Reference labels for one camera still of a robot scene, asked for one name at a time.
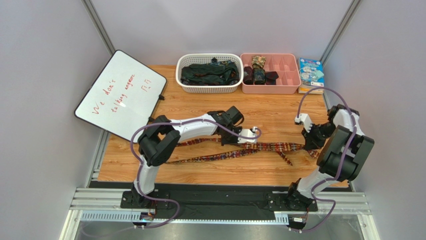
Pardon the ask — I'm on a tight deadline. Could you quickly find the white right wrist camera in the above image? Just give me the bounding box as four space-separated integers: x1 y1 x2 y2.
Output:
294 113 314 133

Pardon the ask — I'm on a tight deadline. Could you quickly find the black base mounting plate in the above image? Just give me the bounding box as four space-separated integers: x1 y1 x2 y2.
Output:
88 180 354 221

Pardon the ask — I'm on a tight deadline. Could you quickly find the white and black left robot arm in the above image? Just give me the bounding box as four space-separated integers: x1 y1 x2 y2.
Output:
120 106 258 209

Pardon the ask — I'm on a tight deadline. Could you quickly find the dark green ties pile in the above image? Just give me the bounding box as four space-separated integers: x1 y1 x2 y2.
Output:
180 57 240 86

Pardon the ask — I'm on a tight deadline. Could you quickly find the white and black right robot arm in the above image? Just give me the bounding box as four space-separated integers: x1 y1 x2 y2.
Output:
283 104 375 211

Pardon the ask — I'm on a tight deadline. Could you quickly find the rolled dark maroon tie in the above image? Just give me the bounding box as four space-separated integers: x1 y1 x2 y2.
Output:
243 66 254 85

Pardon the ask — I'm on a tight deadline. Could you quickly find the rolled floral beige tie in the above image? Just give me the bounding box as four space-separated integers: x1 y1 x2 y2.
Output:
251 55 267 69

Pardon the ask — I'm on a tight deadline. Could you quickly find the blue packaged box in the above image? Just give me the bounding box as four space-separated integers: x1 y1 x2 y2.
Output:
298 57 325 88

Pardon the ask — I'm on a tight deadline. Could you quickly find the aluminium frame rail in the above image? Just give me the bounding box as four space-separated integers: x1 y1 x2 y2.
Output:
60 182 379 240

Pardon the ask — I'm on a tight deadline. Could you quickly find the white perforated plastic basket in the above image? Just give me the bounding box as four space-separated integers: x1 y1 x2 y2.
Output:
175 53 244 94

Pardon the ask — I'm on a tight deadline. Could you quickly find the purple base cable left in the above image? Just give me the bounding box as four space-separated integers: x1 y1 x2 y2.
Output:
133 198 181 230

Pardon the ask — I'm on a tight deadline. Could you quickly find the rolled dark green tie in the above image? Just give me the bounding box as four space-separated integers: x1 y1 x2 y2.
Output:
253 68 266 85

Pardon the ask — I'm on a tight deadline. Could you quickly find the pink divided organiser tray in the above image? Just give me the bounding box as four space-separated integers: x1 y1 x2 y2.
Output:
240 53 302 95

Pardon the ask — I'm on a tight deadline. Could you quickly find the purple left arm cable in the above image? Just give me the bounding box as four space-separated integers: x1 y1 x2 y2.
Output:
129 118 262 201

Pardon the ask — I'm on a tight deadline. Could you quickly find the rolled dark red tie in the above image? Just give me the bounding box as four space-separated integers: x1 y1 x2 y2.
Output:
265 71 279 85

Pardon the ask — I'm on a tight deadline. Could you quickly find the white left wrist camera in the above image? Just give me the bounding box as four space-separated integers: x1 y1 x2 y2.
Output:
237 126 262 144

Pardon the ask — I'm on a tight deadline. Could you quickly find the whiteboard with red writing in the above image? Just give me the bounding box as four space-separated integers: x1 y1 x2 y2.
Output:
74 50 167 141

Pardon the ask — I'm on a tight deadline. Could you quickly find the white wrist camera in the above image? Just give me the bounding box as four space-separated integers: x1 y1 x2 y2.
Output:
237 126 262 144
294 113 314 133

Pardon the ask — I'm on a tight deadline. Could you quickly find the yellow book under box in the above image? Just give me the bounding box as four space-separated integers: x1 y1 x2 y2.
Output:
298 86 325 95

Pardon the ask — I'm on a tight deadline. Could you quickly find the multicoloured checked patterned tie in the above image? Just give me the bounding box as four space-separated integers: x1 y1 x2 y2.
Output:
166 137 320 166

